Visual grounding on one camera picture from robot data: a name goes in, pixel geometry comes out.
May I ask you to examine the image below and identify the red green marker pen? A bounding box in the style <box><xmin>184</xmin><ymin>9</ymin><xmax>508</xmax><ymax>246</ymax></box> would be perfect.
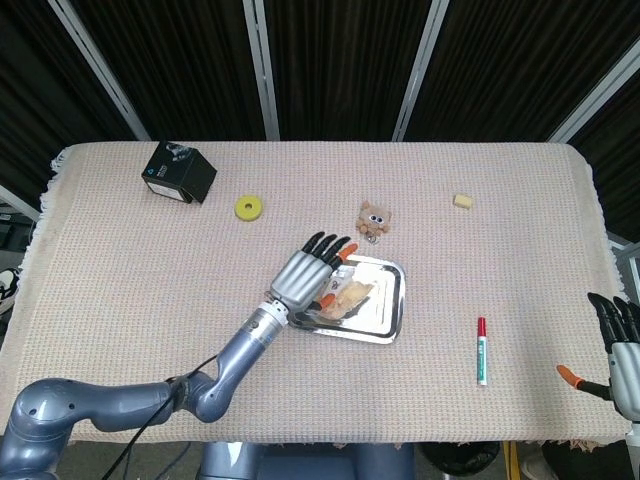
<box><xmin>475</xmin><ymin>316</ymin><xmax>489</xmax><ymax>387</ymax></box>

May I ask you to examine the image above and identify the yellow round disc with hole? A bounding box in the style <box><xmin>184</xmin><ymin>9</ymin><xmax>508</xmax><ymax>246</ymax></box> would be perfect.
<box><xmin>234</xmin><ymin>195</ymin><xmax>265</xmax><ymax>222</ymax></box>

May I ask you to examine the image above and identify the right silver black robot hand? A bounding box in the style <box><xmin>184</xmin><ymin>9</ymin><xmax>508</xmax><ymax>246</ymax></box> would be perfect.
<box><xmin>556</xmin><ymin>292</ymin><xmax>640</xmax><ymax>424</ymax></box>

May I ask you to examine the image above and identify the black white sneaker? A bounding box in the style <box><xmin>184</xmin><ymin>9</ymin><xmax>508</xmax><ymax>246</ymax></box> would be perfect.
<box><xmin>0</xmin><ymin>268</ymin><xmax>22</xmax><ymax>315</ymax></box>

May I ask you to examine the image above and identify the beige object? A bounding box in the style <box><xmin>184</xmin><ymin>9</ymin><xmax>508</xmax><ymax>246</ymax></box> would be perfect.
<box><xmin>316</xmin><ymin>266</ymin><xmax>377</xmax><ymax>321</ymax></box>

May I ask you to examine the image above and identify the beige woven tablecloth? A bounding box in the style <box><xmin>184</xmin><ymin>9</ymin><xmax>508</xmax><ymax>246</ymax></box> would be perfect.
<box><xmin>0</xmin><ymin>140</ymin><xmax>630</xmax><ymax>448</ymax></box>

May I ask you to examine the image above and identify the stainless steel rectangular tray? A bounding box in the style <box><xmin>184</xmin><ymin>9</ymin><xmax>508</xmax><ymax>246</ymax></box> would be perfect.
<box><xmin>288</xmin><ymin>253</ymin><xmax>407</xmax><ymax>346</ymax></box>

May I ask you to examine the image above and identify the dark green cardboard box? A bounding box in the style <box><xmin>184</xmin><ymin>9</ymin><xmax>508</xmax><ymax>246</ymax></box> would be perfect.
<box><xmin>141</xmin><ymin>140</ymin><xmax>218</xmax><ymax>205</ymax></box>

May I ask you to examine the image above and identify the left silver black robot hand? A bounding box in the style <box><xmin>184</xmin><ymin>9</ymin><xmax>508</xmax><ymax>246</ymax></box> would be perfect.
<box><xmin>269</xmin><ymin>232</ymin><xmax>360</xmax><ymax>315</ymax></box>

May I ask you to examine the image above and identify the brown plush owl keychain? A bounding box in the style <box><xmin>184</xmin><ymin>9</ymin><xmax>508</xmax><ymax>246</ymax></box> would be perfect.
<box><xmin>355</xmin><ymin>200</ymin><xmax>393</xmax><ymax>246</ymax></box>

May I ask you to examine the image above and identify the white aluminium frame post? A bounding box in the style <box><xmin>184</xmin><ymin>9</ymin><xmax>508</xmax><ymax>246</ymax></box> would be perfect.
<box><xmin>547</xmin><ymin>37</ymin><xmax>640</xmax><ymax>145</ymax></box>
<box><xmin>243</xmin><ymin>0</ymin><xmax>281</xmax><ymax>142</ymax></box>
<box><xmin>392</xmin><ymin>0</ymin><xmax>450</xmax><ymax>143</ymax></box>
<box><xmin>48</xmin><ymin>0</ymin><xmax>152</xmax><ymax>143</ymax></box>

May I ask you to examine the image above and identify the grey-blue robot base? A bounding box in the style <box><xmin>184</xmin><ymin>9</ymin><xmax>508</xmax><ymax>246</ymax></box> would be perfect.
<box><xmin>199</xmin><ymin>441</ymin><xmax>416</xmax><ymax>480</ymax></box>

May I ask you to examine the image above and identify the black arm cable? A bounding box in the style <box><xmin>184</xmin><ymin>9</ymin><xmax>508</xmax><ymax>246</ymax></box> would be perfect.
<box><xmin>107</xmin><ymin>353</ymin><xmax>221</xmax><ymax>480</ymax></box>

